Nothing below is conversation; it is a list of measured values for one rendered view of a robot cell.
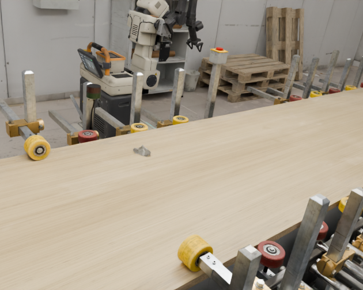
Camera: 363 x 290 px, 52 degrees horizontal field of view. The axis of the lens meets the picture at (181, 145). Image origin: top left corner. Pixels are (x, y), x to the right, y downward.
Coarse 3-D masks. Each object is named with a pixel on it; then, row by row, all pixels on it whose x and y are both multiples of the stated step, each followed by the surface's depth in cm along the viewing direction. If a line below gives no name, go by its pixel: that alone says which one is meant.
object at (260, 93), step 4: (248, 88) 276; (252, 88) 275; (252, 92) 274; (256, 92) 271; (260, 92) 268; (264, 92) 269; (264, 96) 266; (268, 96) 264; (272, 96) 262; (272, 100) 262
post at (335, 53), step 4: (332, 52) 276; (336, 52) 274; (332, 56) 277; (336, 56) 276; (332, 60) 277; (336, 60) 278; (332, 64) 278; (328, 68) 281; (332, 68) 280; (328, 72) 282; (332, 72) 282; (328, 76) 282; (324, 80) 285; (328, 80) 283; (324, 84) 286; (328, 84) 286; (324, 88) 287
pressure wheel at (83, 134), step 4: (80, 132) 159; (84, 132) 160; (88, 132) 158; (92, 132) 161; (80, 136) 156; (84, 136) 156; (88, 136) 156; (92, 136) 157; (96, 136) 159; (80, 140) 157; (84, 140) 156; (88, 140) 156; (92, 140) 157
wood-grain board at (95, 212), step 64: (192, 128) 179; (256, 128) 190; (320, 128) 201; (0, 192) 115; (64, 192) 119; (128, 192) 124; (192, 192) 129; (256, 192) 134; (320, 192) 140; (0, 256) 92; (64, 256) 95; (128, 256) 97
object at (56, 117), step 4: (48, 112) 188; (52, 112) 186; (56, 112) 186; (52, 116) 184; (56, 116) 182; (60, 116) 182; (56, 120) 181; (60, 120) 178; (64, 120) 179; (60, 124) 178; (64, 124) 175; (68, 124) 175; (64, 128) 175; (68, 128) 171; (72, 128) 172; (68, 132) 172
